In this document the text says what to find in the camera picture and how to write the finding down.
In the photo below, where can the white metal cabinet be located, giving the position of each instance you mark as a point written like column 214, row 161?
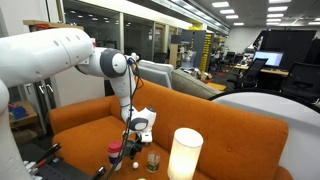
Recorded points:
column 80, row 86

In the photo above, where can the cardboard box with blue item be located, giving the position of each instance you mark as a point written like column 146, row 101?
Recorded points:
column 21, row 113

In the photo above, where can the small white ball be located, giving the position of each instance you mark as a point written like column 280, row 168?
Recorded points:
column 135, row 165

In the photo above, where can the light grey armchair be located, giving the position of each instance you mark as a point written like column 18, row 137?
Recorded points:
column 153, row 73

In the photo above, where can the black clamp equipment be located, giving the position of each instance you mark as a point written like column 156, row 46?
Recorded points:
column 60, row 168

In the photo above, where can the black office chair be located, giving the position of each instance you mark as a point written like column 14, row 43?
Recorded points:
column 303, row 83
column 251, row 73

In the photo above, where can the glass jar with green label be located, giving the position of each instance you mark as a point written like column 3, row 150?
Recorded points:
column 153, row 162

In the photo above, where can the orange fabric sofa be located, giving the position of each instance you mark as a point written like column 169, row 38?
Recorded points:
column 200, row 126

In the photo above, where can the white round table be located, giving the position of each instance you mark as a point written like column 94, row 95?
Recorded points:
column 293, row 123

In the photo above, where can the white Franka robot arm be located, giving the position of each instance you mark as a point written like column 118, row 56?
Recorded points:
column 40, row 53

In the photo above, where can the white grey background robot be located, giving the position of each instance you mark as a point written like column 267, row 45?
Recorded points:
column 134, row 56

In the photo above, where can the yellow black storage rack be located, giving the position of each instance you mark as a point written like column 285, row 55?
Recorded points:
column 203, row 50

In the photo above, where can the white round lid green rim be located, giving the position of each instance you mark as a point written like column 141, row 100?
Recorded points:
column 141, row 179

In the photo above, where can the large black panel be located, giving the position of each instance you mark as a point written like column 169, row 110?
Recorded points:
column 293, row 41

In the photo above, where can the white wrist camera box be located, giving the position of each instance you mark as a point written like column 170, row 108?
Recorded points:
column 146, row 137

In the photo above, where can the white cup with pink lid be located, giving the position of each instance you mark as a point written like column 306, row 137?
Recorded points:
column 114, row 150

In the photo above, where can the white cylindrical lamp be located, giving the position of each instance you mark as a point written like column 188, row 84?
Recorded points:
column 185, row 155

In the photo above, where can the grey fabric sofa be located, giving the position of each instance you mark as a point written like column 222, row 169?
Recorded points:
column 190, row 85

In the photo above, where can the wooden monitor desk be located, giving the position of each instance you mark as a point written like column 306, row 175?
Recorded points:
column 263, row 70

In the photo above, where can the grey crate with red clips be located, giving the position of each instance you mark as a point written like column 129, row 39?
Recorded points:
column 40, row 25

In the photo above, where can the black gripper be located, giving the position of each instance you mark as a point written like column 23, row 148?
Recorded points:
column 132, row 146

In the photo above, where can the computer monitor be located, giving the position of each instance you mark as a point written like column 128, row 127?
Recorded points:
column 269, row 58

